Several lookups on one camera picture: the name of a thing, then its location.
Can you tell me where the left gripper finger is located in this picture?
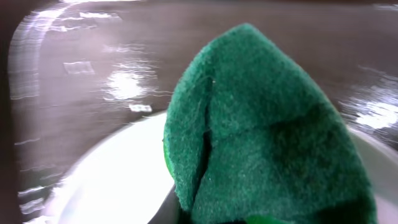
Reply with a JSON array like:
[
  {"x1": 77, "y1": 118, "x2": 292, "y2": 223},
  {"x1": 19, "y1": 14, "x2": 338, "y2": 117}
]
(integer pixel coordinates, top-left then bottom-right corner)
[{"x1": 148, "y1": 185, "x2": 185, "y2": 224}]

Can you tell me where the green scrub sponge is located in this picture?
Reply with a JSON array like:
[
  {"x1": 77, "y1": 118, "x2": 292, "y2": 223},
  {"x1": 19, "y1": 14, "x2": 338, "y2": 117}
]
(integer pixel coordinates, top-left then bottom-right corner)
[{"x1": 163, "y1": 24, "x2": 377, "y2": 224}]

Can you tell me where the dark brown serving tray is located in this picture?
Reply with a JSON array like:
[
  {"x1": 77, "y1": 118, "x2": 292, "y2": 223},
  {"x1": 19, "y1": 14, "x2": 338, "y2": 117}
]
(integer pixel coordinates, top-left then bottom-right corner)
[{"x1": 8, "y1": 1, "x2": 397, "y2": 223}]

